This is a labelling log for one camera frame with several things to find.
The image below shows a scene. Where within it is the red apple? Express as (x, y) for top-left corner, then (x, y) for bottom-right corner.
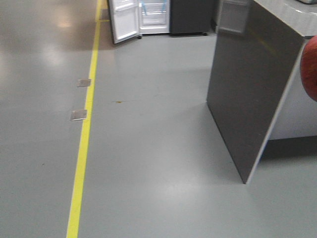
(300, 36), (317, 101)

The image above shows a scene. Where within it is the white fridge interior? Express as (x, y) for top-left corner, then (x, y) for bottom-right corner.
(138, 0), (170, 35)

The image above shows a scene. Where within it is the dark grey fridge right door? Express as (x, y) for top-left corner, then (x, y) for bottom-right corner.
(169, 0), (216, 36)

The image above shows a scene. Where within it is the metal floor socket plate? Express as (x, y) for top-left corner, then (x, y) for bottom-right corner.
(70, 109), (87, 121)
(77, 78), (92, 87)

